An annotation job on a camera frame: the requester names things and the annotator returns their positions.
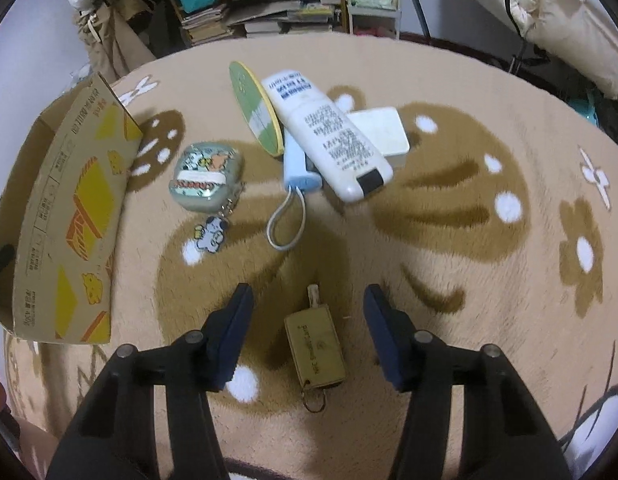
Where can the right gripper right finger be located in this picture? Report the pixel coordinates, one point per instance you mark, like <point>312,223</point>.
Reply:
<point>504,433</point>

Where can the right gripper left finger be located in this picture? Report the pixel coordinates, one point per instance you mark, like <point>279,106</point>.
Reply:
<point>113,435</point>

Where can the wooden key tag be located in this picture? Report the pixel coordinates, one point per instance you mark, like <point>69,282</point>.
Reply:
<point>316,351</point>

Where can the cardboard box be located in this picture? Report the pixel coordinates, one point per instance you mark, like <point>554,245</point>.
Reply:
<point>59,217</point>

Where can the green cartoon earbuds case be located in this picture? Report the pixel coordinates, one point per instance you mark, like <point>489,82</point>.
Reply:
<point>207,180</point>

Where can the white lotion tube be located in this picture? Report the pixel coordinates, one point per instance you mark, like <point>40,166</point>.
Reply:
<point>343,155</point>

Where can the beige patterned carpet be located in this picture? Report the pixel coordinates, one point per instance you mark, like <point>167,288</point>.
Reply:
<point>501,227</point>

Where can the light blue power bank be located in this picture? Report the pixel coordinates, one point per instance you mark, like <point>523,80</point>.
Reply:
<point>298,181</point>

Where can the white flat power bank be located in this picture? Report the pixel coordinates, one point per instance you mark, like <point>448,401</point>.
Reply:
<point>383,127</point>

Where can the green yellow oval pouch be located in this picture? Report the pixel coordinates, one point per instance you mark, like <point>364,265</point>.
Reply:
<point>256,109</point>

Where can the tan hanging coat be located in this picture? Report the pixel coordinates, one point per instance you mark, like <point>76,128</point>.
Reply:
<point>114,49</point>

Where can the cream padded chair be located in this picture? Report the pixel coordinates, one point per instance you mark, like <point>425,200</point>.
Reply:
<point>579,32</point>

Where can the stack of books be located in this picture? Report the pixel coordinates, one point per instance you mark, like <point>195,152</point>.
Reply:
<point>259,18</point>

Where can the wooden shelf unit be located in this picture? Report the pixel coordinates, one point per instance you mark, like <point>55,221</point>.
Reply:
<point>229,19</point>

